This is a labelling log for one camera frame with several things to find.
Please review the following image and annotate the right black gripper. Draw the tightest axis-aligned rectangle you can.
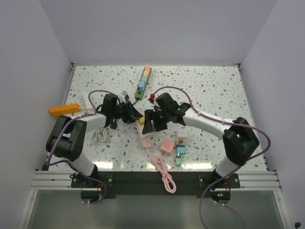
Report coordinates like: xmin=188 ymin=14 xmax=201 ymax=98
xmin=143 ymin=108 xmax=172 ymax=134

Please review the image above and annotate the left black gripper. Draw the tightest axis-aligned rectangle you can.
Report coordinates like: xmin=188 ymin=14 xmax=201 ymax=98
xmin=111 ymin=101 xmax=143 ymax=124

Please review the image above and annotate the yellow small plug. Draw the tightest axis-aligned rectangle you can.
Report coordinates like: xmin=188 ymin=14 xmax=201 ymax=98
xmin=138 ymin=116 xmax=145 ymax=125

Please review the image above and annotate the pink power strip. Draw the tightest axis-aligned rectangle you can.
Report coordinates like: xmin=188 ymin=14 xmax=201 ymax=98
xmin=135 ymin=120 xmax=153 ymax=148

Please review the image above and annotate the pink cube plug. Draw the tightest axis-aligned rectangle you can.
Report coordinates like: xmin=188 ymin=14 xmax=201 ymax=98
xmin=159 ymin=139 xmax=175 ymax=156

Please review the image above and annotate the white power strip cartoon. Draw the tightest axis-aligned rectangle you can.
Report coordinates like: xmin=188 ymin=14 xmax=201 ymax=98
xmin=176 ymin=129 xmax=188 ymax=146

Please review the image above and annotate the teal plug adapter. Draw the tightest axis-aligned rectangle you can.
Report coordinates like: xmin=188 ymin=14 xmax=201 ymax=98
xmin=176 ymin=145 xmax=186 ymax=156

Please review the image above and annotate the pink cord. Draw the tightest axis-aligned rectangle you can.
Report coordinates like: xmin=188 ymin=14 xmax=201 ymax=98
xmin=146 ymin=147 xmax=177 ymax=194

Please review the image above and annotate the green plug adapter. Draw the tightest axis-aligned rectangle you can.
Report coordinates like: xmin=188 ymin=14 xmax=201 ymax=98
xmin=174 ymin=155 xmax=182 ymax=167

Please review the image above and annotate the orange power strip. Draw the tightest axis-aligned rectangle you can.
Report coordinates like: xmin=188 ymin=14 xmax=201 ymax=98
xmin=49 ymin=104 xmax=81 ymax=117

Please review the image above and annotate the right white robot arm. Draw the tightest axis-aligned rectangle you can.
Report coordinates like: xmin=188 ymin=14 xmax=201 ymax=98
xmin=142 ymin=93 xmax=260 ymax=187

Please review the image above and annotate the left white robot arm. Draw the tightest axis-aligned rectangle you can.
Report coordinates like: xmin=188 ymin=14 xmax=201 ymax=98
xmin=46 ymin=94 xmax=143 ymax=187

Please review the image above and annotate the green power strip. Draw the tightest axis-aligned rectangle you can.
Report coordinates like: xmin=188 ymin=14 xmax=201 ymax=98
xmin=134 ymin=65 xmax=152 ymax=101

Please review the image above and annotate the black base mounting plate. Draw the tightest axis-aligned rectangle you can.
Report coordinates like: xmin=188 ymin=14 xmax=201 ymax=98
xmin=71 ymin=170 xmax=240 ymax=200

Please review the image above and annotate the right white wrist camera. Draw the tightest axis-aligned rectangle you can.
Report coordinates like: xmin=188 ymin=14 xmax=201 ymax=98
xmin=148 ymin=94 xmax=157 ymax=105

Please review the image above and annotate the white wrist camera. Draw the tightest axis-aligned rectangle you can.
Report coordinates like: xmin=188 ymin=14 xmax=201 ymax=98
xmin=148 ymin=94 xmax=157 ymax=105
xmin=118 ymin=91 xmax=129 ymax=103

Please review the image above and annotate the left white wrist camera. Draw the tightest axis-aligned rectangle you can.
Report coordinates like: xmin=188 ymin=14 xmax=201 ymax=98
xmin=118 ymin=91 xmax=129 ymax=103

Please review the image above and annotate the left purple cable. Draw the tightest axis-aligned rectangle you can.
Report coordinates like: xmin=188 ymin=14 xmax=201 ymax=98
xmin=46 ymin=90 xmax=120 ymax=206

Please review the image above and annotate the purple cable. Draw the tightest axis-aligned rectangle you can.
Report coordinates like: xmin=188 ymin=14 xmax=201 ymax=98
xmin=46 ymin=90 xmax=120 ymax=206
xmin=152 ymin=86 xmax=272 ymax=229

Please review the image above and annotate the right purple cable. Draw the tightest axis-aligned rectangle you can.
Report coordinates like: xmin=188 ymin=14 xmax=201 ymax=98
xmin=152 ymin=86 xmax=272 ymax=229

